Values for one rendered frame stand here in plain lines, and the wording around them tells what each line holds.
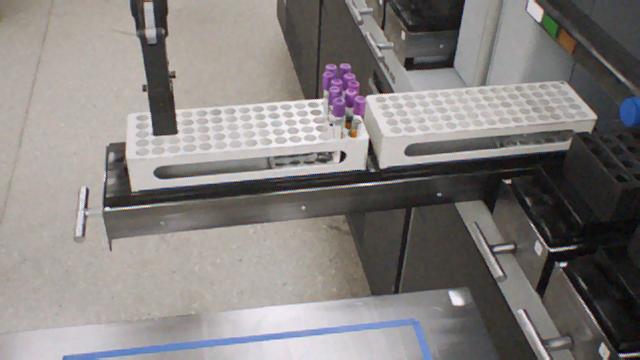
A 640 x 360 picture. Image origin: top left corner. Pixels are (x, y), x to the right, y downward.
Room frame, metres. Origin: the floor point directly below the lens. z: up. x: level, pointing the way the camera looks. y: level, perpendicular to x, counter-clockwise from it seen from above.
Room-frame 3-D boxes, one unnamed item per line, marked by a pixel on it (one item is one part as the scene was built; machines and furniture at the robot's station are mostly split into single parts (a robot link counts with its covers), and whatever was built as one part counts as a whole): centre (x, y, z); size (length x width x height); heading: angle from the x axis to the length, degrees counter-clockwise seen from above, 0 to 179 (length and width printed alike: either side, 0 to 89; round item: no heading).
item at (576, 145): (0.66, -0.34, 0.85); 0.12 x 0.02 x 0.06; 14
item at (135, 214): (0.75, -0.04, 0.78); 0.73 x 0.14 x 0.09; 103
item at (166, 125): (0.69, 0.19, 0.90); 0.03 x 0.01 x 0.07; 103
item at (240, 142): (0.72, 0.09, 0.83); 0.30 x 0.10 x 0.06; 103
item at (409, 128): (0.79, -0.21, 0.83); 0.30 x 0.10 x 0.06; 103
